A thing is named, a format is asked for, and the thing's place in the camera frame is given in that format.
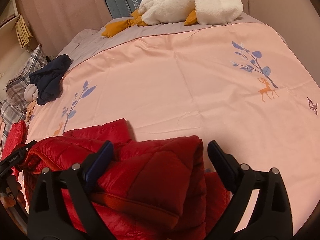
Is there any plaid pillow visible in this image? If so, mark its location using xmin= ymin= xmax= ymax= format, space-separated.
xmin=1 ymin=44 xmax=47 ymax=145

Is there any small orange printed cloth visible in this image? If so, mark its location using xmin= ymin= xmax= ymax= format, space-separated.
xmin=25 ymin=100 xmax=36 ymax=123

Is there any pink printed duvet cover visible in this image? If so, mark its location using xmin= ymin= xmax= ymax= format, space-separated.
xmin=27 ymin=22 xmax=319 ymax=231

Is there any red quilted down jacket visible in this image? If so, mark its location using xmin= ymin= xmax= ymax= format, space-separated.
xmin=22 ymin=119 xmax=230 ymax=239

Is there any left hand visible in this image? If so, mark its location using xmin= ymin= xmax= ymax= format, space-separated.
xmin=1 ymin=175 xmax=27 ymax=209

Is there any pink curtain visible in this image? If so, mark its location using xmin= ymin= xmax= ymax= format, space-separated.
xmin=15 ymin=0 xmax=251 ymax=63

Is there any white plush goose toy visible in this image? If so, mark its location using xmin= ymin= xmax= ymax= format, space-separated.
xmin=101 ymin=0 xmax=244 ymax=38

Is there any wooden shelf unit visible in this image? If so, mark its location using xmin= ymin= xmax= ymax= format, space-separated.
xmin=0 ymin=0 xmax=30 ymax=101

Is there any grey-pink rolled garment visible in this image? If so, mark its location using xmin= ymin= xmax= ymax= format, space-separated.
xmin=24 ymin=84 xmax=39 ymax=102

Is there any navy blue crumpled garment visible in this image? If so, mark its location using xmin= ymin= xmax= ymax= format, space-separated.
xmin=29 ymin=54 xmax=72 ymax=106

